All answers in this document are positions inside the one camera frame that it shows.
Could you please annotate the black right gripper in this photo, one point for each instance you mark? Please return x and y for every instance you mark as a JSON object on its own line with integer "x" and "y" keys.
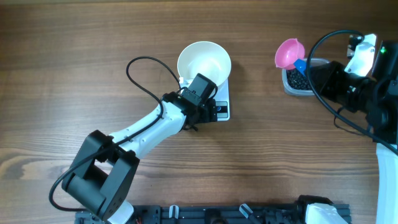
{"x": 330, "y": 81}

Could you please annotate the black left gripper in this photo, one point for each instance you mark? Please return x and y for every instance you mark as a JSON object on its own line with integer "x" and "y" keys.
{"x": 210, "y": 112}

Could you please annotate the pink scoop with blue handle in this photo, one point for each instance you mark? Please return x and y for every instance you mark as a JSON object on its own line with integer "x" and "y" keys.
{"x": 290, "y": 55}

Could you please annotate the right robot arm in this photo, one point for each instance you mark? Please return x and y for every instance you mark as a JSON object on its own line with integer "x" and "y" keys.
{"x": 383, "y": 127}

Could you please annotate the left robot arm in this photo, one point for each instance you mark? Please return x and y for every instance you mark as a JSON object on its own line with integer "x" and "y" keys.
{"x": 103, "y": 170}

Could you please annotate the white digital kitchen scale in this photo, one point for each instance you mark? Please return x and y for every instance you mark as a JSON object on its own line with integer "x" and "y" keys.
{"x": 222, "y": 103}

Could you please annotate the white plastic bowl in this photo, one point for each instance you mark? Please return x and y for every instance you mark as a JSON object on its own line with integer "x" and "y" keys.
{"x": 207, "y": 58}

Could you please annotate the clear container of black beans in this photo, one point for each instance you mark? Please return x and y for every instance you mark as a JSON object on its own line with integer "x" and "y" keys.
{"x": 296, "y": 84}

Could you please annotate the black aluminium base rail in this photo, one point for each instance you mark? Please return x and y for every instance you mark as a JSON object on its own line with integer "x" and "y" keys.
{"x": 154, "y": 214}

